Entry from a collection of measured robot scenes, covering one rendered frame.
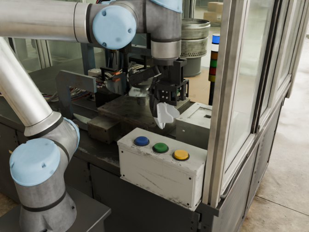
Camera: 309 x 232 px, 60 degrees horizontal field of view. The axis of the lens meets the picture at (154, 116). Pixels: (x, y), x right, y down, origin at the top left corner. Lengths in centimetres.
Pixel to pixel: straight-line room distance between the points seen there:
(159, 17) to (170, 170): 41
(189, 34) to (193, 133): 91
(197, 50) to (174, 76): 113
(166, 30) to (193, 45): 114
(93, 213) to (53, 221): 12
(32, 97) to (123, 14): 39
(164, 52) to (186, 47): 112
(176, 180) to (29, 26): 54
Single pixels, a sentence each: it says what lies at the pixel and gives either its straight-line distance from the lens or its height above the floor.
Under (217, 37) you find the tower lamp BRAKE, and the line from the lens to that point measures 113.
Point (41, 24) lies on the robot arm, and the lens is 57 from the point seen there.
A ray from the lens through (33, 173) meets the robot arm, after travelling 70.
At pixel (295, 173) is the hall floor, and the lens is 243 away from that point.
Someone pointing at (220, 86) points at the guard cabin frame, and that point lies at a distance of 67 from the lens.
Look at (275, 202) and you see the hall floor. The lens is 209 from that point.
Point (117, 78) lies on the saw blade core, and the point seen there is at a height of 95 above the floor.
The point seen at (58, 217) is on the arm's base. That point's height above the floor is 80.
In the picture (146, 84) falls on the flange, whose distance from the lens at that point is 115.
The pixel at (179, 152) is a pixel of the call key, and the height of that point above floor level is 91.
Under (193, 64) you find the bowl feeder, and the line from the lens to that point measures 187.
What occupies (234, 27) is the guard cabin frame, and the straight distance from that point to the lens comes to 63.
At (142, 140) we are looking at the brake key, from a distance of 85.
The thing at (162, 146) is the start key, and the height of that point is 91.
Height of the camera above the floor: 136
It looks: 27 degrees down
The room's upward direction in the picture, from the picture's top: straight up
